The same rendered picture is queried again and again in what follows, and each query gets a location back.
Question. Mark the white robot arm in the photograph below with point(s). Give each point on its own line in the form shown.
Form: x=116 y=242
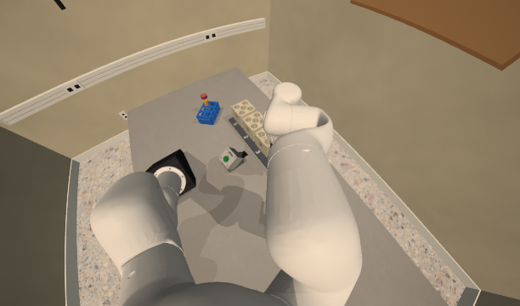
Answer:
x=310 y=229

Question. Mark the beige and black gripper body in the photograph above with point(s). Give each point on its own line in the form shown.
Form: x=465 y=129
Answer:
x=272 y=138

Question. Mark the beige bucket adapter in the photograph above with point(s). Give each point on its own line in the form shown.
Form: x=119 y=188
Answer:
x=249 y=125
x=242 y=110
x=262 y=142

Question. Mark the blue tube rack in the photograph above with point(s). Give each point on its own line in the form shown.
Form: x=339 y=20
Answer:
x=207 y=116

